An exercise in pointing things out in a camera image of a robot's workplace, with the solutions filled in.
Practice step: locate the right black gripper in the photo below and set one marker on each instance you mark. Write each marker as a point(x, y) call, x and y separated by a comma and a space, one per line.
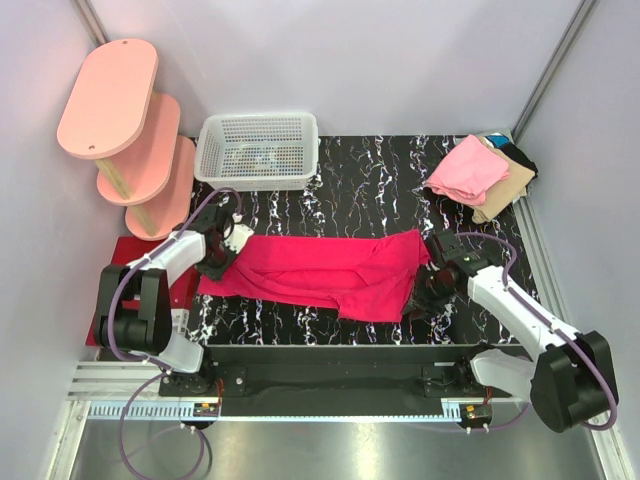
point(418, 300)

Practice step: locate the black marble pattern mat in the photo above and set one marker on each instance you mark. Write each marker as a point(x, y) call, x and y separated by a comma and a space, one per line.
point(365, 187)

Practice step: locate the aluminium rail frame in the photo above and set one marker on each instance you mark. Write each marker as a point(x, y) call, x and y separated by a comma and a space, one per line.
point(130, 392)

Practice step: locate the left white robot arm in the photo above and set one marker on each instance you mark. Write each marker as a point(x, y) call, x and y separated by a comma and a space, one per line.
point(133, 316)

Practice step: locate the folded pink t shirt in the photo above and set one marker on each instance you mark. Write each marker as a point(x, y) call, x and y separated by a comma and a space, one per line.
point(467, 172)

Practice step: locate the magenta t shirt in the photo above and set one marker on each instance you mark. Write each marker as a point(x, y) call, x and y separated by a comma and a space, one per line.
point(363, 279)

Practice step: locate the folded blue white garment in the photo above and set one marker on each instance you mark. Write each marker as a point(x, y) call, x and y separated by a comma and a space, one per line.
point(495, 140)

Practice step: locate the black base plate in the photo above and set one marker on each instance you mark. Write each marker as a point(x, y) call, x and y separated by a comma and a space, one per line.
point(426, 370)

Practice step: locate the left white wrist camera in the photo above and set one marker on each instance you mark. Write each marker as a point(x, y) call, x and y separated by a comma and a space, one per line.
point(236, 234)

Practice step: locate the white plastic basket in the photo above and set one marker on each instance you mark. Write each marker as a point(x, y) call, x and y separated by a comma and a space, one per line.
point(258, 152)

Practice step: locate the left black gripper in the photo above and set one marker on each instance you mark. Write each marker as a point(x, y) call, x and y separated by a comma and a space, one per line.
point(216, 273)

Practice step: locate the folded beige t shirt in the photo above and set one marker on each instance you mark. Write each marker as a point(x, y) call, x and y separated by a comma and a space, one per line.
point(504, 192)

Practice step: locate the folded black t shirt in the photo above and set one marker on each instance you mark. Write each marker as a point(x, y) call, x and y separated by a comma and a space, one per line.
point(518, 156)

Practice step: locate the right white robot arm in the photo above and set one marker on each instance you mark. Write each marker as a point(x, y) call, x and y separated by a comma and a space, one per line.
point(567, 376)

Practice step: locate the pink three-tier shelf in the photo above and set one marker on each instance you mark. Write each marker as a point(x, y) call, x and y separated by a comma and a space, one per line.
point(116, 120)

